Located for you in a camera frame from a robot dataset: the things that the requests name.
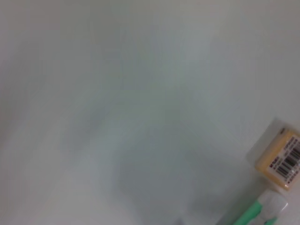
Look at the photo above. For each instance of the beige eraser with barcode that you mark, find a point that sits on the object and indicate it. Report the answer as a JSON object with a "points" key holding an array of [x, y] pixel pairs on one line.
{"points": [[281, 159]]}

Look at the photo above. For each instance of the mint green pen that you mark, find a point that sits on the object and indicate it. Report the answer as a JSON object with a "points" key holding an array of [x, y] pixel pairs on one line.
{"points": [[253, 211]]}

